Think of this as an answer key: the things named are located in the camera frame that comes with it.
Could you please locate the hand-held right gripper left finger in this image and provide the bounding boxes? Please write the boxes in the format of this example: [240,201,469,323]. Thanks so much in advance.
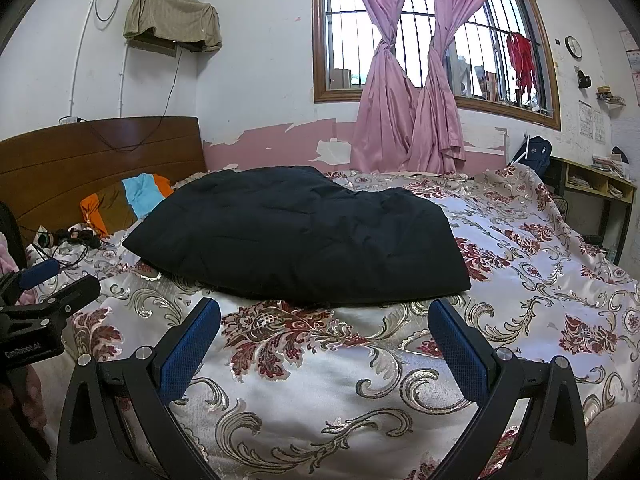
[57,297,222,480]

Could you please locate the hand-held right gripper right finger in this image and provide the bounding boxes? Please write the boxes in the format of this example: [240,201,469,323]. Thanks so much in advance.
[427,297,588,480]

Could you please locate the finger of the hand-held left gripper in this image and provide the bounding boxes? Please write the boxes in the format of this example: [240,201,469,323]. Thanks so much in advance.
[44,274,101,318]
[19,258,61,292]

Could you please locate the black padded jacket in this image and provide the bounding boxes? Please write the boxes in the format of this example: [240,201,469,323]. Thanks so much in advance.
[121,165,473,307]

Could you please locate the orange blue brown clothes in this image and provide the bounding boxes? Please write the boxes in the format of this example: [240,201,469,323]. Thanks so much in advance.
[79,172,175,239]

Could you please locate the floral satin bedspread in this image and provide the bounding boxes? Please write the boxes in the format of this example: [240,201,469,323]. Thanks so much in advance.
[25,165,640,480]

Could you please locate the wooden headboard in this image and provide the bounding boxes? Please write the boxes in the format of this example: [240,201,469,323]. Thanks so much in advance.
[0,116,209,252]

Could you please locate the dark blue backpack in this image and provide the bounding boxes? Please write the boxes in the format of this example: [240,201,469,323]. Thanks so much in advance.
[507,135,553,171]

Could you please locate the wooden desk with cubbies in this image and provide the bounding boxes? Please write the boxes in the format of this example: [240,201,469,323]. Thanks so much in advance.
[544,155,634,262]

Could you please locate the pile of papers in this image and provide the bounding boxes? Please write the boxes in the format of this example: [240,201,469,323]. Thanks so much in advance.
[592,153,629,176]

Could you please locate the khaki cloth cover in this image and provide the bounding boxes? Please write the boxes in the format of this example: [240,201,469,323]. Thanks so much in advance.
[123,0,224,54]

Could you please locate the red hanging garment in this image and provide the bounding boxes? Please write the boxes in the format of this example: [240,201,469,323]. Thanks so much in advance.
[505,31,537,104]

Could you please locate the wooden framed barred window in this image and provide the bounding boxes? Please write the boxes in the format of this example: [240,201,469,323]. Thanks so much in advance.
[311,0,562,132]

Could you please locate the black headphones with cables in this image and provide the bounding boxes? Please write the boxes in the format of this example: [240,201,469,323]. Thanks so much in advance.
[32,227,104,262]

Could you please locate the black hanging cable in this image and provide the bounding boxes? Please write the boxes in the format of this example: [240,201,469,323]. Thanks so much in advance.
[89,52,184,152]

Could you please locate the white wall cable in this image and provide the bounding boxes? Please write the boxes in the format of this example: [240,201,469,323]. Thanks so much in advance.
[69,0,112,119]

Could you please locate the wooden wall bracket shelf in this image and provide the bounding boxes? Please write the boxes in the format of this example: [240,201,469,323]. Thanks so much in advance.
[127,35,179,57]

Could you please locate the white wall calendar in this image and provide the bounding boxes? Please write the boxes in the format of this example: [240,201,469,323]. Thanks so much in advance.
[578,99,606,144]

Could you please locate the small cluttered wall shelf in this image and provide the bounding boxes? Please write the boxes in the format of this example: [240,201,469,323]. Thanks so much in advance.
[595,84,626,107]

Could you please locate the pink wall poster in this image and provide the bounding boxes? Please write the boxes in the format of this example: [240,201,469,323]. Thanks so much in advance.
[618,28,640,94]

